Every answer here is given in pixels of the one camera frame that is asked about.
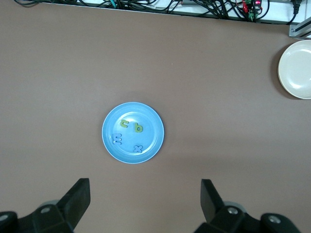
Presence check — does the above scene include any grey metal camera bracket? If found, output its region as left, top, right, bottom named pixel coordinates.
left=288, top=18, right=311, bottom=39

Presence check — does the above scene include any beige plate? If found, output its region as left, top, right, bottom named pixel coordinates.
left=278, top=40, right=311, bottom=100

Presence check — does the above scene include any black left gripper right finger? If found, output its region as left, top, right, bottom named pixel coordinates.
left=194, top=179, right=302, bottom=233

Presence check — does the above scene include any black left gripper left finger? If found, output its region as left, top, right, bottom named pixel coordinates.
left=0, top=178, right=91, bottom=233

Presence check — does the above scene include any blue plate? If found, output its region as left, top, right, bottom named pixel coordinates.
left=101, top=101, right=165, bottom=165

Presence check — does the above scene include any black cable bundle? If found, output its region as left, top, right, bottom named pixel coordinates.
left=13, top=0, right=302, bottom=25

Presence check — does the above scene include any brown table mat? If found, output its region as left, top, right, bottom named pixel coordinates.
left=0, top=0, right=311, bottom=233

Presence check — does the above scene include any white table edge rail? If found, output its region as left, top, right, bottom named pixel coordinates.
left=80, top=0, right=311, bottom=25

